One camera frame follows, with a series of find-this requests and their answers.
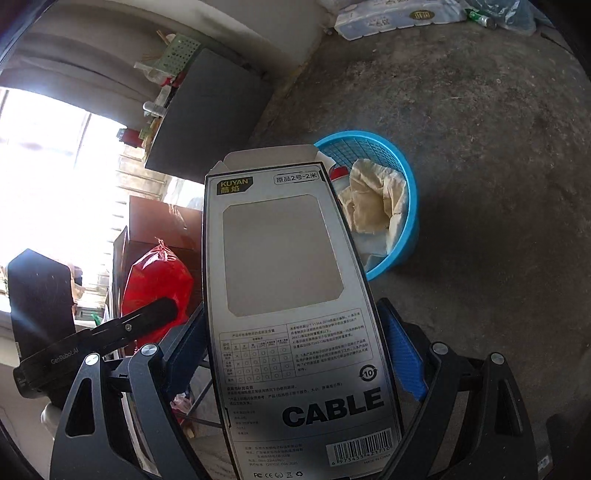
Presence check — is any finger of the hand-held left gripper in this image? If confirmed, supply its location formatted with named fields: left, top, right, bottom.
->
left=91, top=298, right=180, bottom=360

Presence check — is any blue plastic basket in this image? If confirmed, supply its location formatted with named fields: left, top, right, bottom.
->
left=313, top=130, right=421, bottom=281

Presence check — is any grey cable packaging box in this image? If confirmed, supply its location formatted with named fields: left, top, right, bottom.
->
left=203, top=144, right=406, bottom=480

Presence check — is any green plastic bottle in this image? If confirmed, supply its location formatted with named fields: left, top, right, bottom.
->
left=464, top=7, right=497, bottom=29

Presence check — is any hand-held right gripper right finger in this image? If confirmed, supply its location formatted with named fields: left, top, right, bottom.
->
left=376, top=298, right=539, bottom=480

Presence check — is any red plastic bag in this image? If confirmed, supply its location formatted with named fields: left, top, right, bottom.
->
left=121, top=237, right=195, bottom=330

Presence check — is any cream crumpled bag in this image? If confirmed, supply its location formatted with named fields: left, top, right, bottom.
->
left=348, top=158, right=409, bottom=234

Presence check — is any toilet paper pack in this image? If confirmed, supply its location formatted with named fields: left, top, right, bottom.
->
left=335, top=0, right=467, bottom=40

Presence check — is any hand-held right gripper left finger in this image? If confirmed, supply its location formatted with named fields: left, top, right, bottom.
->
left=48, top=305, right=208, bottom=480

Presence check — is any black cabinet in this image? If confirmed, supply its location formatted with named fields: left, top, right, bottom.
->
left=144, top=48, right=275, bottom=185

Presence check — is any green perforated basket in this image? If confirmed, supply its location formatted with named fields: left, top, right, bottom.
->
left=152, top=34, right=201, bottom=79

